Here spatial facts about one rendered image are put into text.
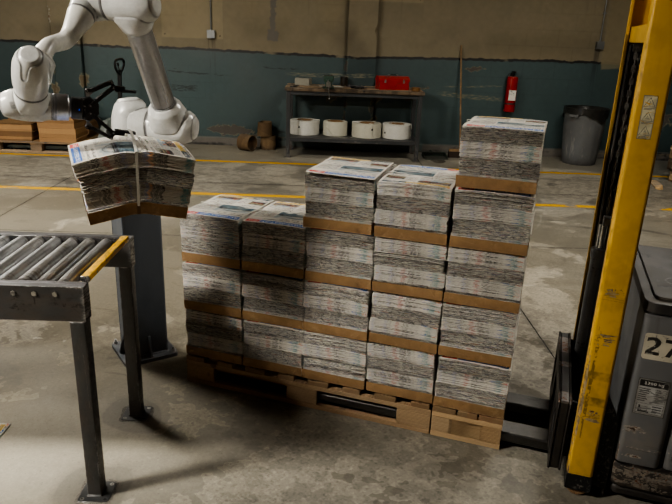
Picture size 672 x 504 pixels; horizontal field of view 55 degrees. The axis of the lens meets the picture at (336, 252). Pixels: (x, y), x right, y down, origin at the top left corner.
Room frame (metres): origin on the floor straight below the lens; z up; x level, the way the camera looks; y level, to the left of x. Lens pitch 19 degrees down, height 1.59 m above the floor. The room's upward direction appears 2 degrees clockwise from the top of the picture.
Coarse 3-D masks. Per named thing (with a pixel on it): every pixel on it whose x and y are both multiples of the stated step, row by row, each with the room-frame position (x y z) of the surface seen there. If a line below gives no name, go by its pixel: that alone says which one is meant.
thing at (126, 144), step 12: (120, 144) 2.27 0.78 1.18; (132, 144) 2.27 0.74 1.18; (132, 156) 2.16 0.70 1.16; (144, 156) 2.17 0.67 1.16; (132, 168) 2.16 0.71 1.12; (144, 168) 2.18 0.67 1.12; (132, 180) 2.16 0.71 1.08; (144, 180) 2.18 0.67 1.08; (132, 192) 2.16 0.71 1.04; (144, 192) 2.18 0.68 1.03
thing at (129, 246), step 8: (0, 232) 2.38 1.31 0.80; (8, 232) 2.38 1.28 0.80; (16, 232) 2.39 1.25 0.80; (24, 232) 2.39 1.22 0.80; (32, 232) 2.40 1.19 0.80; (40, 232) 2.40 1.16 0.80; (64, 240) 2.36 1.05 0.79; (80, 240) 2.36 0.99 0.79; (96, 240) 2.36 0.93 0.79; (112, 240) 2.36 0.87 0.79; (128, 248) 2.36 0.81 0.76; (120, 256) 2.36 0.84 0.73; (128, 256) 2.36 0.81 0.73; (112, 264) 2.36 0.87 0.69; (120, 264) 2.36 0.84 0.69; (128, 264) 2.36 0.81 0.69
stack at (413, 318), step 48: (192, 240) 2.66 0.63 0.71; (240, 240) 2.60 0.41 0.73; (288, 240) 2.53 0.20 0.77; (336, 240) 2.46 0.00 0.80; (384, 240) 2.40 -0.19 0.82; (192, 288) 2.66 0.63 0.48; (240, 288) 2.59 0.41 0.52; (288, 288) 2.51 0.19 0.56; (336, 288) 2.45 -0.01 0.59; (432, 288) 2.33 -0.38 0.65; (192, 336) 2.67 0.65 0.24; (240, 336) 2.59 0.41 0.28; (288, 336) 2.52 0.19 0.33; (336, 336) 2.46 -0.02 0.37; (432, 336) 2.32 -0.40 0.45; (288, 384) 2.51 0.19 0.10; (336, 384) 2.66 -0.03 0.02; (384, 384) 2.39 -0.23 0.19; (432, 384) 2.32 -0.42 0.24
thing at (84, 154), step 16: (80, 144) 2.31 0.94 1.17; (96, 144) 2.29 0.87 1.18; (112, 144) 2.27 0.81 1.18; (80, 160) 2.11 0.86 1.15; (96, 160) 2.11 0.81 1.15; (112, 160) 2.13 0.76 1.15; (80, 176) 2.09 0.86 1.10; (96, 176) 2.11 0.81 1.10; (112, 176) 2.13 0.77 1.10; (96, 192) 2.12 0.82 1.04; (112, 192) 2.14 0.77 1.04; (128, 192) 2.16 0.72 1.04; (96, 208) 2.11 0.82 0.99
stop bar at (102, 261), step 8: (120, 240) 2.28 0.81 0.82; (128, 240) 2.33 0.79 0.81; (112, 248) 2.19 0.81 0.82; (120, 248) 2.23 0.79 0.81; (104, 256) 2.10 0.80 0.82; (112, 256) 2.14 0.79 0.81; (96, 264) 2.02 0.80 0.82; (104, 264) 2.05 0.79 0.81; (88, 272) 1.94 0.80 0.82; (96, 272) 1.97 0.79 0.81; (88, 280) 1.91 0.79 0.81
